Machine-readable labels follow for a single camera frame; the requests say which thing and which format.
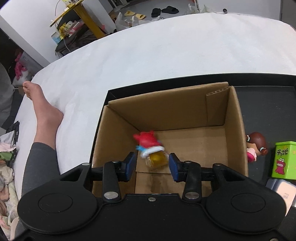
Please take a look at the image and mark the black slippers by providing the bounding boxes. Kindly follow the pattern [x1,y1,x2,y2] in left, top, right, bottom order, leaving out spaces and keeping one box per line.
[151,6,179,18]

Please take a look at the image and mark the brown cardboard box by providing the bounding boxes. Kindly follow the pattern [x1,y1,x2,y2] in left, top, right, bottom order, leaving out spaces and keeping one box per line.
[91,81,249,197]

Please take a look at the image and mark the yellow side table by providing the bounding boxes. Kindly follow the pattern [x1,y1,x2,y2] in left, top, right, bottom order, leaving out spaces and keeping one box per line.
[49,0,107,40]

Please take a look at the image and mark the person's bare foot and leg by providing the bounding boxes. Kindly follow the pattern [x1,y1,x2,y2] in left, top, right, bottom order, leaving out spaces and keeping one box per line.
[14,80,64,241]

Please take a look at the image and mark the green tin box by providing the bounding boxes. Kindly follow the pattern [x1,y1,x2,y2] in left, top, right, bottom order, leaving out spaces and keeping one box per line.
[271,141,296,180]

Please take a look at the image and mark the brown haired doll figurine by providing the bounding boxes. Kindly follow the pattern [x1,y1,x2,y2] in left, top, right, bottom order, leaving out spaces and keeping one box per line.
[246,132,268,163]

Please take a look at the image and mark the yellow slippers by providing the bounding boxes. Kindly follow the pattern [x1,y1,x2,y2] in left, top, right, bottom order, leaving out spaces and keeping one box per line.
[124,10,146,20]

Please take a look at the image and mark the red figurine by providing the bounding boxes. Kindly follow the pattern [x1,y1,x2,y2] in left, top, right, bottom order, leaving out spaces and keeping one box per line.
[133,131,169,170]

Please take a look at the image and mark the black shallow tray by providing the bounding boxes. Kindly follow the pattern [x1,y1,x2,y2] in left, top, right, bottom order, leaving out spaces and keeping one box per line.
[103,73,295,184]

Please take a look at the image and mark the white blanket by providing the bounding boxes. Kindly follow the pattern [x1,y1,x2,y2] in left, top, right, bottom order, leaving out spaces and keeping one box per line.
[14,11,296,200]

